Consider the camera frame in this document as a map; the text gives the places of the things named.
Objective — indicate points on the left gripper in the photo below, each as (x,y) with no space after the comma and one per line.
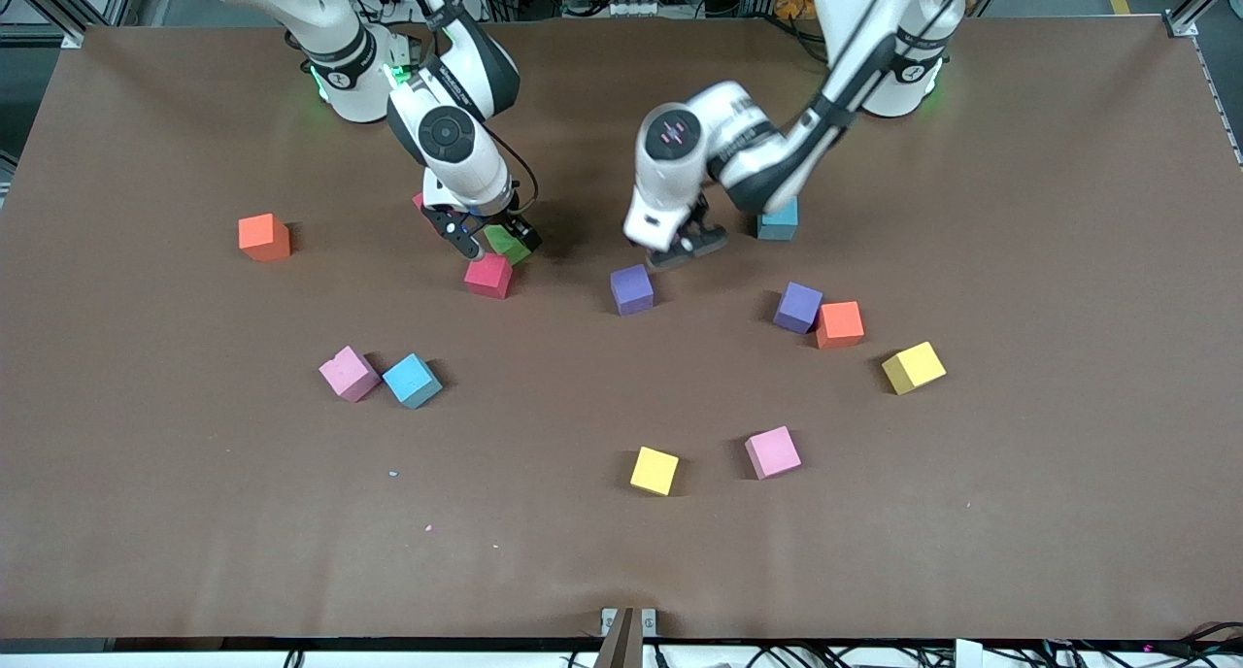
(697,228)

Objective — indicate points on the green foam block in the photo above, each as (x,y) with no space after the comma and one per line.
(507,248)

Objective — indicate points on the red foam block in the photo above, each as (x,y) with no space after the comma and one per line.
(419,202)
(487,277)

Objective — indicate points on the blue foam block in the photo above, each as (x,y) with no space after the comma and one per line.
(780,226)
(412,382)

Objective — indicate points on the purple foam block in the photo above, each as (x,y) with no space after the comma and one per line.
(631,291)
(796,308)

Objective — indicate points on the pink foam block chipped corner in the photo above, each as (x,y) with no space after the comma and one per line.
(348,375)

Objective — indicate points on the pink foam block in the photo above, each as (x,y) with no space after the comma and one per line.
(773,453)

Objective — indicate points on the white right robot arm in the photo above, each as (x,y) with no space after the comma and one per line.
(447,134)

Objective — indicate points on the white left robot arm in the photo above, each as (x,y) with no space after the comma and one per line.
(864,27)

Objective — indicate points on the orange foam block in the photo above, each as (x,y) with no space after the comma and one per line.
(262,239)
(839,324)

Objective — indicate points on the yellow foam block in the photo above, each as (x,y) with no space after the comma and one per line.
(913,368)
(655,472)

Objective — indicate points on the brown paper table cover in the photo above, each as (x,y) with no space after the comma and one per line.
(194,551)

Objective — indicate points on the white plastic box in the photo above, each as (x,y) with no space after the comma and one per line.
(968,654)

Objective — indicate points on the metal table edge bracket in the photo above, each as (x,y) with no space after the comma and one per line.
(626,639)

